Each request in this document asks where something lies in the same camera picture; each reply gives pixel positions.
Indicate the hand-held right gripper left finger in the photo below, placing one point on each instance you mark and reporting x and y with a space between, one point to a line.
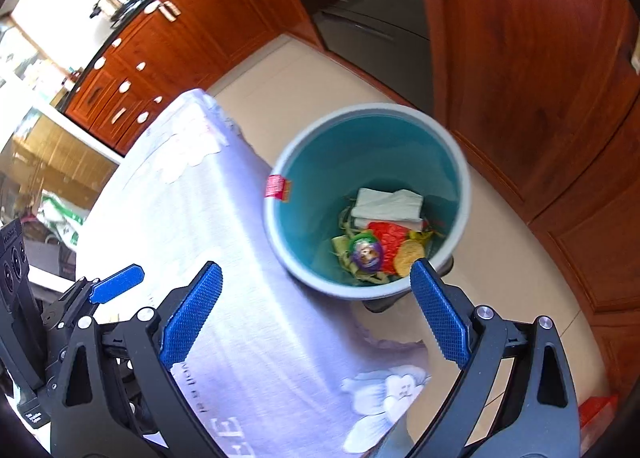
192 313

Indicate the glass sliding door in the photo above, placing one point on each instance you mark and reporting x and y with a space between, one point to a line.
60 153

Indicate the white paper napkin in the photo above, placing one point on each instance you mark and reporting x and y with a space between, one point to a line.
385 205

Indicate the green and white bag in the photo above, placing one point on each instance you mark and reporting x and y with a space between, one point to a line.
62 218

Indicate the red snack wrapper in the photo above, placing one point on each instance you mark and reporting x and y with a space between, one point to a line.
392 238

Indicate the red plastic packet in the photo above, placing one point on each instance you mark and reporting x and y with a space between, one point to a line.
597 418

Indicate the wooden kitchen cabinets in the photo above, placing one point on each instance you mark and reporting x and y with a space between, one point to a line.
525 63

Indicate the purple floral tablecloth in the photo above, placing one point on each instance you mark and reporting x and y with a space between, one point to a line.
200 198

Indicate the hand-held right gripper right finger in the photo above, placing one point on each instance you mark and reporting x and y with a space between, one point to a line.
440 313

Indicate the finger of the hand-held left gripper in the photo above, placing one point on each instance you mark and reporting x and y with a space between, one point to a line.
117 283

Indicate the teal trash bin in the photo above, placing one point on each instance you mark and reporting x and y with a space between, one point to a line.
320 178

